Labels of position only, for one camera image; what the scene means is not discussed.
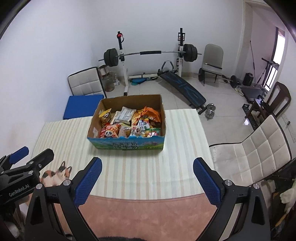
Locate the red panda snack bag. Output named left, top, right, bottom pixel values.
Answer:
left=99, top=123, right=121, bottom=138

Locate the yellow snack bag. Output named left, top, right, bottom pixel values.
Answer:
left=99, top=108, right=112, bottom=125

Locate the white-grey barcode snack bag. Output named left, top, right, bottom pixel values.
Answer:
left=114, top=106, right=136, bottom=125

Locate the small pink-white snack packet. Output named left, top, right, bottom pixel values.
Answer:
left=130, top=126, right=145, bottom=138

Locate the orange snack bag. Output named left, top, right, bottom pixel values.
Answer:
left=140, top=106, right=162, bottom=123

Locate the white quilted chair right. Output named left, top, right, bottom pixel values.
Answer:
left=210, top=114, right=292, bottom=186

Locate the Franzzi cookie pack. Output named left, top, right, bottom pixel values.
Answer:
left=110, top=111, right=120, bottom=125

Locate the white chair blue cushion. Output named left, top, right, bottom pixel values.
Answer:
left=63, top=67, right=106, bottom=120

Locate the clear brown bread packet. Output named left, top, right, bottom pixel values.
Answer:
left=117, top=123, right=132, bottom=138

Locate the cardboard snack box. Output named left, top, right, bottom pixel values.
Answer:
left=87, top=94, right=166, bottom=150

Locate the colourful candy ball bag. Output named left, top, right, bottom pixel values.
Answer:
left=144, top=128, right=161, bottom=138

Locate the chrome dumbbell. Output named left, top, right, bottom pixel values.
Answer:
left=205, top=103, right=216, bottom=120

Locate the dark wooden chair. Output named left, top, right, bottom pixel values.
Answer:
left=242, top=81, right=292, bottom=130

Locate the barbell with black plates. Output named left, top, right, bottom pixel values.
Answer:
left=99, top=44, right=202, bottom=67

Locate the small barbell on floor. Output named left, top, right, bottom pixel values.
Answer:
left=198, top=68, right=241, bottom=88

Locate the black floor speaker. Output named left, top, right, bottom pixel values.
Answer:
left=242, top=72, right=254, bottom=86

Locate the black sit-up bench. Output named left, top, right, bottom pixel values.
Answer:
left=157, top=60, right=207, bottom=114

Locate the grey chair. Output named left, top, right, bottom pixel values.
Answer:
left=201, top=44, right=224, bottom=84

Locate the white barbell rack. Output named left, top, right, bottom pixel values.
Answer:
left=116, top=27, right=186, bottom=96

